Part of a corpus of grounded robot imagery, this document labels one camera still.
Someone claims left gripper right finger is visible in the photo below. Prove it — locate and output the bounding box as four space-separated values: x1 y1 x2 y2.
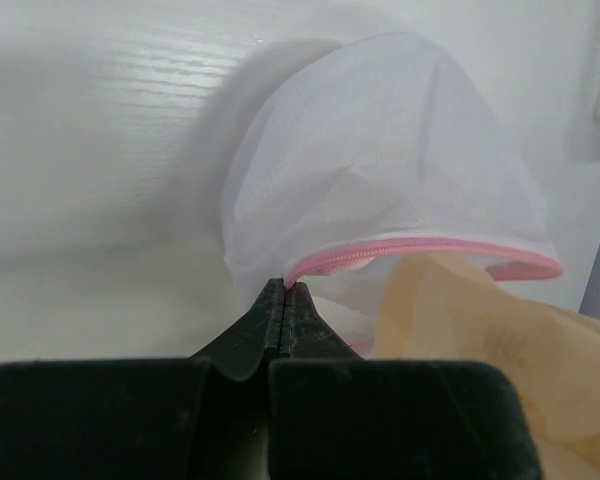
268 284 543 479

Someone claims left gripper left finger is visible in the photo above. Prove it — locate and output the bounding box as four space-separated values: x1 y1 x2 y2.
0 279 285 479

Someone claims beige bra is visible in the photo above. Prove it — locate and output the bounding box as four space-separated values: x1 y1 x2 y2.
375 253 600 479

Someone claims white mesh laundry bag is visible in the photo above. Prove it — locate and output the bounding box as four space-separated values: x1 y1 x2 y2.
220 33 563 358

